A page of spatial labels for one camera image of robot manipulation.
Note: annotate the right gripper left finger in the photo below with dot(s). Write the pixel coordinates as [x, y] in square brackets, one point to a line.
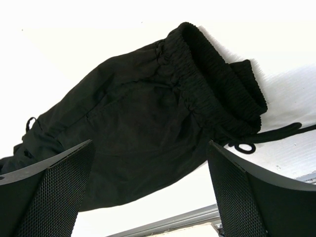
[43, 199]

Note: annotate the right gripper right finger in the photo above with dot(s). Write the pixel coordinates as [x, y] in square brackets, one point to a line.
[255, 202]

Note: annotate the black trousers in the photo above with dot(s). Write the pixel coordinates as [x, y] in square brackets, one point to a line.
[150, 114]

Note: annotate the front aluminium rail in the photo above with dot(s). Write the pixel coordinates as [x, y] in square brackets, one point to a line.
[209, 214]

